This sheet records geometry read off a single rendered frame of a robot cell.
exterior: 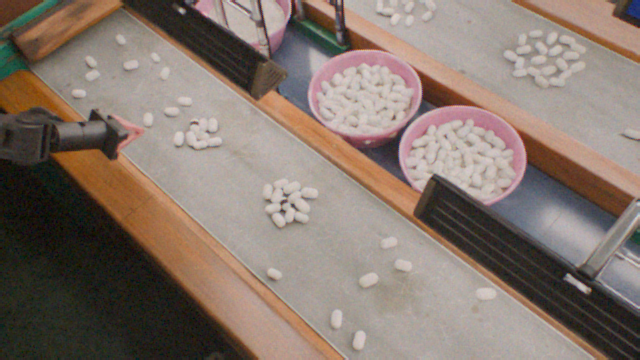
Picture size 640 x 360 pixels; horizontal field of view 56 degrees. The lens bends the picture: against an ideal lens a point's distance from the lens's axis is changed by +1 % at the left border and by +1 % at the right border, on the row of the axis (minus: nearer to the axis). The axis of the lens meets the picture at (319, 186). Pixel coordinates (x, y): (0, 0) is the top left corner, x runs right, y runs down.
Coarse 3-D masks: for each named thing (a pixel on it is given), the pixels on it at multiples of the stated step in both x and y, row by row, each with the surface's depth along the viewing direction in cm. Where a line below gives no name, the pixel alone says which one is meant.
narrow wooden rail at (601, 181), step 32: (320, 0) 161; (352, 32) 154; (384, 32) 152; (416, 64) 145; (448, 96) 143; (480, 96) 138; (544, 128) 132; (544, 160) 133; (576, 160) 127; (608, 160) 126; (576, 192) 133; (608, 192) 125
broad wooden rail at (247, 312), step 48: (0, 96) 151; (48, 96) 150; (96, 192) 133; (144, 192) 132; (144, 240) 125; (192, 240) 124; (192, 288) 118; (240, 288) 117; (240, 336) 112; (288, 336) 111
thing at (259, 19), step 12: (180, 0) 112; (192, 0) 112; (216, 0) 137; (228, 0) 133; (252, 0) 124; (180, 12) 111; (216, 12) 140; (240, 12) 132; (252, 12) 128; (228, 24) 144; (264, 24) 129; (264, 36) 132; (264, 48) 135
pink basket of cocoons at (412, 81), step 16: (352, 64) 151; (368, 64) 151; (384, 64) 150; (400, 64) 146; (320, 80) 148; (416, 80) 143; (416, 96) 142; (336, 128) 136; (400, 128) 140; (352, 144) 143; (368, 144) 142; (384, 144) 144
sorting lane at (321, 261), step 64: (64, 64) 159; (192, 64) 155; (256, 128) 142; (192, 192) 134; (256, 192) 132; (320, 192) 131; (256, 256) 124; (320, 256) 122; (384, 256) 121; (448, 256) 120; (320, 320) 115; (384, 320) 114; (448, 320) 113; (512, 320) 112
